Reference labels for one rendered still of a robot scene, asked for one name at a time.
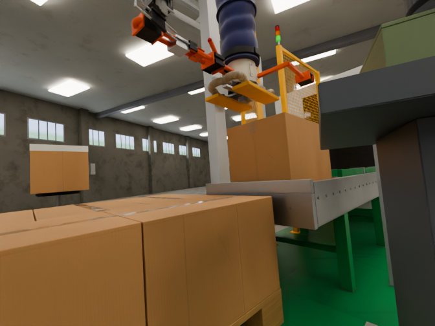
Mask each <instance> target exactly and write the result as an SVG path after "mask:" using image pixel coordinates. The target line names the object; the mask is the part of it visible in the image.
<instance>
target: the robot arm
mask: <svg viewBox="0 0 435 326"><path fill-rule="evenodd" d="M171 1H172V6H171ZM403 1H404V7H405V17H407V16H411V15H414V14H418V13H420V12H424V11H427V10H430V9H433V8H435V0H403ZM144 3H145V4H146V5H147V6H148V7H149V8H151V7H154V8H155V9H156V10H157V11H158V12H159V13H160V14H161V15H162V16H164V17H168V14H169V13H170V12H171V13H173V14H174V13H175V12H174V11H173V0H144ZM142 10H143V11H145V13H147V14H148V15H149V16H150V12H149V10H148V9H147V8H146V7H144V6H143V8H142Z"/></svg>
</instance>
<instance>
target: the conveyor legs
mask: <svg viewBox="0 0 435 326"><path fill-rule="evenodd" d="M371 203H372V213H373V218H365V217H348V212H347V213H345V214H344V215H341V216H340V217H337V218H336V219H334V220H333V227H334V233H335V244H336V246H333V245H329V244H322V243H316V242H311V241H305V240H300V239H293V238H289V237H282V236H278V235H276V241H279V242H283V243H289V244H292V245H298V246H304V247H308V248H314V249H318V250H324V251H328V252H334V253H337V262H338V269H339V281H340V289H341V290H344V291H347V292H351V293H354V292H355V290H356V289H357V287H356V283H355V272H354V265H353V255H352V249H351V238H350V227H349V221H362V222H369V223H374V229H375V239H376V245H377V246H380V247H385V239H384V233H383V223H382V217H381V207H380V202H379V197H376V198H375V199H373V200H371ZM300 234H302V235H307V234H309V231H308V229H305V228H300Z"/></svg>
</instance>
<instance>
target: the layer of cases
mask: <svg viewBox="0 0 435 326"><path fill-rule="evenodd" d="M279 288H280V279H279V271H278V258H277V250H276V236H275V228H274V214H273V200H272V197H271V196H244V195H178V194H163V195H152V196H146V197H135V198H129V199H119V200H112V201H102V202H91V203H85V204H74V205H68V206H58V207H51V208H41V209H35V210H33V213H32V210H24V211H18V212H7V213H0V326H230V325H231V324H233V323H234V322H235V321H236V320H238V319H239V318H240V317H242V316H243V315H244V314H246V313H247V312H248V311H250V310H251V309H252V308H254V307H255V306H257V304H259V303H260V302H262V301H263V300H264V299H265V298H267V297H268V296H270V295H271V294H272V293H273V292H275V291H276V290H278V289H279Z"/></svg>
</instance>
